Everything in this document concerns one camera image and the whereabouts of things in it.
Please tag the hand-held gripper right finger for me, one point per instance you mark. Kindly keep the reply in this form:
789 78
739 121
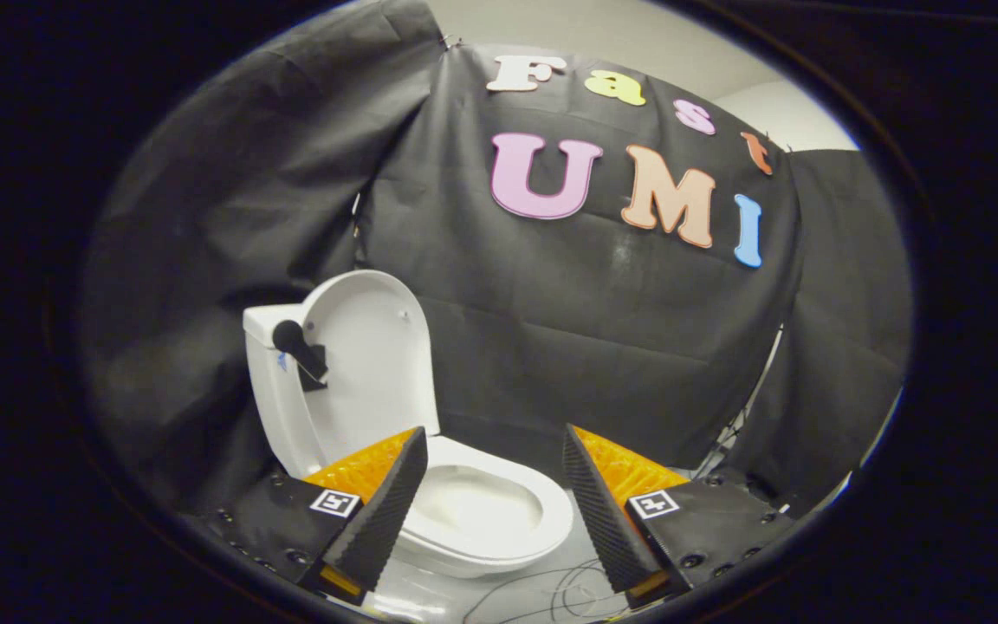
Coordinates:
603 520

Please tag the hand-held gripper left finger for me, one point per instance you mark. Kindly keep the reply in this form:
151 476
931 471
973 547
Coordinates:
382 520

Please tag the white toilet lid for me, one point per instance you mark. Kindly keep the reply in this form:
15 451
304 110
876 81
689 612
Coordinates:
378 364

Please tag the white toilet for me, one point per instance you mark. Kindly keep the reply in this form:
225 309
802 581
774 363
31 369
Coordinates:
486 513

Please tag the black backdrop cloth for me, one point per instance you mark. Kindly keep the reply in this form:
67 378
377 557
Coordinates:
594 329

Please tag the black knob bracket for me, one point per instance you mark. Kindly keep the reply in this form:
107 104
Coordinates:
291 336

